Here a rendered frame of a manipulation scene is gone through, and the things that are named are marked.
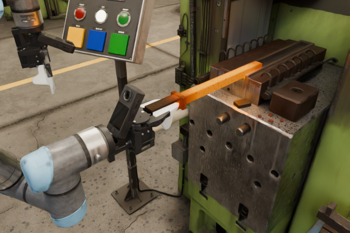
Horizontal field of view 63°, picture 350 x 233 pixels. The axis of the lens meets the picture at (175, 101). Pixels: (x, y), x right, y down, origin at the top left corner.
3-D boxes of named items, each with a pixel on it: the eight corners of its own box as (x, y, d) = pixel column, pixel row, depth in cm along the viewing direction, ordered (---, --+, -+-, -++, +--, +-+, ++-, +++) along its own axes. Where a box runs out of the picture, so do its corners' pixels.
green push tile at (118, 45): (124, 55, 104) (128, 35, 104) (107, 52, 107) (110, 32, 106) (127, 56, 106) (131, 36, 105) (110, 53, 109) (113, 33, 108)
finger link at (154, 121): (162, 111, 70) (131, 124, 65) (162, 105, 69) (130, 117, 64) (174, 119, 67) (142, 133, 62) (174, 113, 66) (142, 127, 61)
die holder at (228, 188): (263, 240, 97) (291, 136, 74) (186, 177, 122) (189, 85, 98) (335, 163, 129) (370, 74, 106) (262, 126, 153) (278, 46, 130)
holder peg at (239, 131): (241, 138, 83) (242, 131, 81) (234, 134, 84) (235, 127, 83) (250, 132, 85) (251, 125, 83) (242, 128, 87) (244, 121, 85)
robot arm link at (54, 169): (25, 182, 57) (13, 149, 53) (77, 157, 63) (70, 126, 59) (39, 207, 52) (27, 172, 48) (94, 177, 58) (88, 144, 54)
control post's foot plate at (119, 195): (129, 217, 159) (127, 206, 154) (109, 193, 173) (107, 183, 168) (159, 196, 171) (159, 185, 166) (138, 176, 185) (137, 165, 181)
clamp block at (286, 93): (295, 123, 79) (300, 103, 76) (267, 111, 84) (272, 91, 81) (315, 107, 86) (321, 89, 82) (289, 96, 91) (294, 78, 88)
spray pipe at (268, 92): (267, 102, 84) (270, 93, 82) (260, 99, 85) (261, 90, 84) (322, 69, 103) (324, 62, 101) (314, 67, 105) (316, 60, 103)
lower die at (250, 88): (257, 105, 87) (262, 80, 82) (209, 82, 100) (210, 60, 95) (321, 67, 110) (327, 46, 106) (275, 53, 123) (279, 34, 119)
